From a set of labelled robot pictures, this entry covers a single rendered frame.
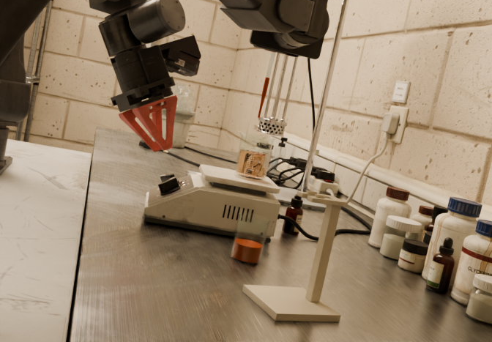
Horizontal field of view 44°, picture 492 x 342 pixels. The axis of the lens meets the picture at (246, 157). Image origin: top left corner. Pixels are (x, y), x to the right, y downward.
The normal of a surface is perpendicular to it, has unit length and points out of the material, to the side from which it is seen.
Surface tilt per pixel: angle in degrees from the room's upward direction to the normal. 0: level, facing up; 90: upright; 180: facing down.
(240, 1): 159
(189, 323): 0
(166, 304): 0
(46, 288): 0
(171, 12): 65
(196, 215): 90
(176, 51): 76
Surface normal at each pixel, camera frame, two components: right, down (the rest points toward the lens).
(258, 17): -0.44, 0.88
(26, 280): 0.21, -0.97
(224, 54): 0.23, 0.15
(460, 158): -0.95, -0.18
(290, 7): 0.68, 0.22
